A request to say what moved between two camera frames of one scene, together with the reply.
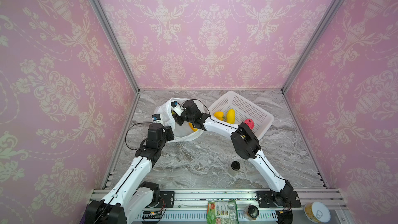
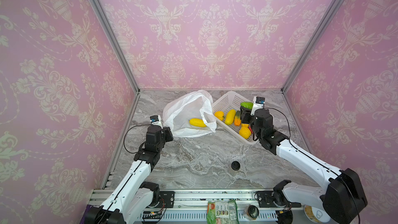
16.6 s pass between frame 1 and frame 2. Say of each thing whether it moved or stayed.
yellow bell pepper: stayed
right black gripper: moved
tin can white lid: stayed
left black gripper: stayed
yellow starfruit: stayed
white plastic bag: moved
